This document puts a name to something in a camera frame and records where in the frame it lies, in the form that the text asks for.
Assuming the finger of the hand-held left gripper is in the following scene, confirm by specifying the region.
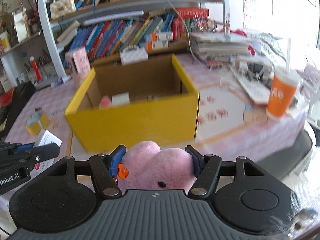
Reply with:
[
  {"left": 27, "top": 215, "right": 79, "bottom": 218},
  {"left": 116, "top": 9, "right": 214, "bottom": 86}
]
[
  {"left": 0, "top": 141, "right": 35, "bottom": 156},
  {"left": 17, "top": 142, "right": 61, "bottom": 171}
]

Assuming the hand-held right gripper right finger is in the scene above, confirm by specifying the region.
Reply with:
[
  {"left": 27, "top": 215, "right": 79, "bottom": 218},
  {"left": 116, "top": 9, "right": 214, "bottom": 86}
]
[{"left": 185, "top": 145, "right": 269, "bottom": 199}]

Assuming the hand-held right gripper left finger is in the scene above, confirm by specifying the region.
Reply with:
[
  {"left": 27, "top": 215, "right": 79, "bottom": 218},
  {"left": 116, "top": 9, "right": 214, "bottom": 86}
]
[{"left": 49, "top": 144, "right": 127, "bottom": 197}]

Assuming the small white box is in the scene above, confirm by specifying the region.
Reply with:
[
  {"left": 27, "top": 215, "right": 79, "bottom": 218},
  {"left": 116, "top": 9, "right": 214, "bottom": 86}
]
[{"left": 30, "top": 129, "right": 63, "bottom": 180}]

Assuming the pink plush toy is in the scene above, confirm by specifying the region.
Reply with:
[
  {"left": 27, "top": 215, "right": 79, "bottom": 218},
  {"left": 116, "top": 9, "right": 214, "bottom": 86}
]
[{"left": 117, "top": 141, "right": 199, "bottom": 194}]

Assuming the yellow cardboard box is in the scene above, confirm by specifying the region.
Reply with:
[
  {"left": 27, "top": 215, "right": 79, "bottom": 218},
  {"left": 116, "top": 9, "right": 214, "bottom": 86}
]
[{"left": 64, "top": 53, "right": 201, "bottom": 153}]

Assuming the yellow tape roll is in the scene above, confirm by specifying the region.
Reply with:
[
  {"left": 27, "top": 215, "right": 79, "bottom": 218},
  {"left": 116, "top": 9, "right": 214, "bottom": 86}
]
[{"left": 26, "top": 110, "right": 51, "bottom": 136}]

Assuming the black case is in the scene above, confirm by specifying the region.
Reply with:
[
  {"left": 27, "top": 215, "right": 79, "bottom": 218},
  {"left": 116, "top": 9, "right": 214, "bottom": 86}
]
[{"left": 0, "top": 81, "right": 37, "bottom": 138}]

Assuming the small pink item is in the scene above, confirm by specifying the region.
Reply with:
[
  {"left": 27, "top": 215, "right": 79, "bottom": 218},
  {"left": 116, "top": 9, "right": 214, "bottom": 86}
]
[{"left": 99, "top": 95, "right": 113, "bottom": 109}]

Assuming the white cube box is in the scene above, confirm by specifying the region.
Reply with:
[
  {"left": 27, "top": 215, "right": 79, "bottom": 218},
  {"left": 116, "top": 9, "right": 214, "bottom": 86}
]
[{"left": 111, "top": 92, "right": 131, "bottom": 106}]

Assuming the red and white bottle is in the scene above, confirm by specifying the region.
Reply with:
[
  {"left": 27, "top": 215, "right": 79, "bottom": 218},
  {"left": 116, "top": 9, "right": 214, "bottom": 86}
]
[{"left": 29, "top": 57, "right": 42, "bottom": 81}]

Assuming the white keyboard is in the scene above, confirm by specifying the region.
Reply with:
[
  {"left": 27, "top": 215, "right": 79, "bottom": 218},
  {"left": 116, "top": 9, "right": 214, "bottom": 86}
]
[{"left": 231, "top": 66, "right": 272, "bottom": 104}]

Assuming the white side shelf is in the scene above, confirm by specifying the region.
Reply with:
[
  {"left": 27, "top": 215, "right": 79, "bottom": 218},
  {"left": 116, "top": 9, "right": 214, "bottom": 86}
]
[{"left": 0, "top": 29, "right": 63, "bottom": 88}]

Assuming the pink carton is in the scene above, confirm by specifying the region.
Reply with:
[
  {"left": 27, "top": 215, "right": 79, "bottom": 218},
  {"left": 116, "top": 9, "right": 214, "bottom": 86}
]
[{"left": 65, "top": 47, "right": 91, "bottom": 88}]

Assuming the black chair seat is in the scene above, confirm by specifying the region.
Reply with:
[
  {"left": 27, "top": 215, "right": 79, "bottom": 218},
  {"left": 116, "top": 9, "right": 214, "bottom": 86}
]
[{"left": 257, "top": 127, "right": 313, "bottom": 181}]

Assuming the orange paper cup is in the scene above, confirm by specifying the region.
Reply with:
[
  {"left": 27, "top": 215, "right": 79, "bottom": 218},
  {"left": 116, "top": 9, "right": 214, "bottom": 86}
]
[{"left": 265, "top": 39, "right": 301, "bottom": 118}]

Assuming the white quilted handbag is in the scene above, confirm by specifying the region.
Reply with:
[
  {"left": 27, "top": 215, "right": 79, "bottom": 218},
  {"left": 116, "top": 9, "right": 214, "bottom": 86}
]
[{"left": 119, "top": 45, "right": 149, "bottom": 64}]

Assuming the white bookshelf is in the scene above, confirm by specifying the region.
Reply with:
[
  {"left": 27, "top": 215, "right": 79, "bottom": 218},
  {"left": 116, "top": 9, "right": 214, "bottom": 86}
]
[{"left": 35, "top": 0, "right": 232, "bottom": 78}]

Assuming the stack of papers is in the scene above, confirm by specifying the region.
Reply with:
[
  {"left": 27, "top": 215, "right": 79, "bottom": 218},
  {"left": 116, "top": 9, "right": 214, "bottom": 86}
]
[{"left": 188, "top": 31, "right": 253, "bottom": 63}]

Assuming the orange and white box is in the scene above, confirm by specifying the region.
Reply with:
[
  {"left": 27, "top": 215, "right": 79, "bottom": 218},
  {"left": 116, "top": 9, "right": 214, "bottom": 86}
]
[
  {"left": 145, "top": 40, "right": 169, "bottom": 50},
  {"left": 145, "top": 31, "right": 174, "bottom": 43}
]

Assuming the white gift box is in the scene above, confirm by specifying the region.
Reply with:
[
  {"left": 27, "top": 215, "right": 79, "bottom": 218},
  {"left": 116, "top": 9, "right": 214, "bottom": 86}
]
[{"left": 12, "top": 11, "right": 29, "bottom": 43}]

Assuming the row of leaning blue books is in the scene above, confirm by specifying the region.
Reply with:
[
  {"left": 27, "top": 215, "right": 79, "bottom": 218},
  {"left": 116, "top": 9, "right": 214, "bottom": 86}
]
[{"left": 67, "top": 14, "right": 175, "bottom": 59}]

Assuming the beige book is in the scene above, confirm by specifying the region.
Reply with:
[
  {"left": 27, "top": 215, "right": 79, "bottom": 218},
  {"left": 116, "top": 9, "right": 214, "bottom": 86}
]
[{"left": 57, "top": 20, "right": 81, "bottom": 43}]

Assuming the red box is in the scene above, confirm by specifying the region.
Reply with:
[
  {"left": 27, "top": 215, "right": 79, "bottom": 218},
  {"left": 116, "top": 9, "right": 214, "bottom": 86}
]
[{"left": 172, "top": 7, "right": 210, "bottom": 41}]

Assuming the cream quilted handbag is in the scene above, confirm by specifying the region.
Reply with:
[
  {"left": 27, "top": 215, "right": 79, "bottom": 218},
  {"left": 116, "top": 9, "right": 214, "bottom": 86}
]
[{"left": 49, "top": 0, "right": 76, "bottom": 20}]

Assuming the white cable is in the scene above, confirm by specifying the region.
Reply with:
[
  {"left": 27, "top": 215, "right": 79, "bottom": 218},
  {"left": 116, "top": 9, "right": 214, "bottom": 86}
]
[{"left": 155, "top": 0, "right": 201, "bottom": 61}]

